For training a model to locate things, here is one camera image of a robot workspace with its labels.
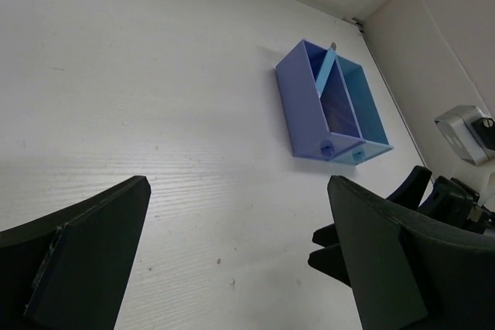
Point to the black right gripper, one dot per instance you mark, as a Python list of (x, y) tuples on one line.
[(451, 201)]

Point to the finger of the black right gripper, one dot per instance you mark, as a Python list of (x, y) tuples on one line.
[(329, 259)]

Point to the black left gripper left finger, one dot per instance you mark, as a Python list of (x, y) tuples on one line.
[(70, 269)]

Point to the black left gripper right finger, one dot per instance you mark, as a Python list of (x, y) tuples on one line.
[(409, 271)]

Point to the light blue correction tape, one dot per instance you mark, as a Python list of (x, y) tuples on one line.
[(325, 69)]

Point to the light blue storage bin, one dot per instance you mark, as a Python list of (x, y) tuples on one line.
[(352, 113)]

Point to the purple blue storage bin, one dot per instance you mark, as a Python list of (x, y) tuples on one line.
[(308, 129)]

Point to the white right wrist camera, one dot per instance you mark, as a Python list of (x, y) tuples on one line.
[(469, 132)]

